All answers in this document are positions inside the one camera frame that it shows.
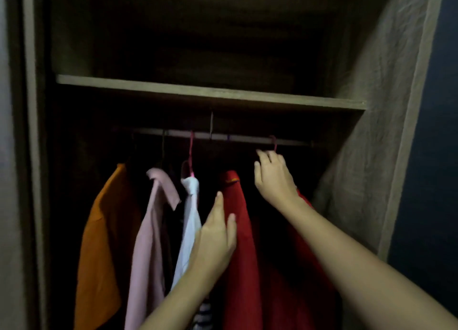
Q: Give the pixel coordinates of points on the orange t-shirt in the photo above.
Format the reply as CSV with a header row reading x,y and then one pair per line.
x,y
100,251

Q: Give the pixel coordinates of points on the pink shirt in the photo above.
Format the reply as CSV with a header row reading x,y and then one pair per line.
x,y
146,261

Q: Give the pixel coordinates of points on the person's left forearm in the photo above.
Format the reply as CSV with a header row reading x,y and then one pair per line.
x,y
175,304

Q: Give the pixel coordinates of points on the person's right forearm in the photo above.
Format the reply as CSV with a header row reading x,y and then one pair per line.
x,y
358,276

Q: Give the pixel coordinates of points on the thin metal rail support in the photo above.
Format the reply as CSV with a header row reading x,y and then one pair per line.
x,y
211,125

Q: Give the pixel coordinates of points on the person's left hand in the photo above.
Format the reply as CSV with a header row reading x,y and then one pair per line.
x,y
214,243

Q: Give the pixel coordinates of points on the white striped shirt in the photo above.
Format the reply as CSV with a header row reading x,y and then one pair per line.
x,y
189,226

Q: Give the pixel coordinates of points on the wooden wardrobe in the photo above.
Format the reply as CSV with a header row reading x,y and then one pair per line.
x,y
375,125

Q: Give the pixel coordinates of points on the person's right hand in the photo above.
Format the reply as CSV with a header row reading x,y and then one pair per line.
x,y
275,183

